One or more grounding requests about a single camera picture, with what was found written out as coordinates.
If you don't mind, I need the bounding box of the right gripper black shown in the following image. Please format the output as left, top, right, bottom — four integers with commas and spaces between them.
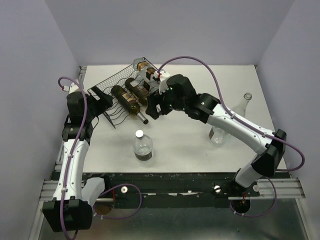
144, 86, 186, 121

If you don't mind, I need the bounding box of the black wire wine rack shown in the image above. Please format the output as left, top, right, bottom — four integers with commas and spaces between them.
88, 57, 159, 127

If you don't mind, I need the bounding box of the olive green wine bottle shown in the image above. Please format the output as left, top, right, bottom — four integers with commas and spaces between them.
124, 77, 149, 107

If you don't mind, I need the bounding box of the square clear bottle dark cap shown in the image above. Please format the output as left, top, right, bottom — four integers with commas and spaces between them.
132, 57, 160, 83

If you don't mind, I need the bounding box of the clear square bottle black label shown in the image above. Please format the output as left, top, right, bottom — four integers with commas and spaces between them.
136, 73, 159, 94

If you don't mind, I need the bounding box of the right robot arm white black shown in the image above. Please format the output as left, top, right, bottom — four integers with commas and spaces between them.
146, 74, 287, 196

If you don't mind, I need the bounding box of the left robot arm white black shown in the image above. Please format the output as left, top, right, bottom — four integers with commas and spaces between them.
42, 86, 113, 233

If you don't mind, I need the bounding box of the round clear bottle silver cap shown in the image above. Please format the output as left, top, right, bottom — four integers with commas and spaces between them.
132, 130, 153, 162

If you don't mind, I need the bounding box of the round clear flask bottle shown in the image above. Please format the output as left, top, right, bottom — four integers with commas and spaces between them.
208, 126, 230, 146

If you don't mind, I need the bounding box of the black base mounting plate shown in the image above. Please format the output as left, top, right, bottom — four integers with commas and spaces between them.
74, 171, 293, 210

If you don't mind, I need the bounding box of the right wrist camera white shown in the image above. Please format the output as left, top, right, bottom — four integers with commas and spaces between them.
153, 70, 171, 95

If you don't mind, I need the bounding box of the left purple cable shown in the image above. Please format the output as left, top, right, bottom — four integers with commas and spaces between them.
57, 76, 143, 240

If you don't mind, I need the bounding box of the purple cable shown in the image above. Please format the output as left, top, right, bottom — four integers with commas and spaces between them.
157, 56, 306, 218
57, 76, 143, 240

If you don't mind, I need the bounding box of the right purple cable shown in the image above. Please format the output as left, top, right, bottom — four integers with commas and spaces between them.
157, 56, 306, 218

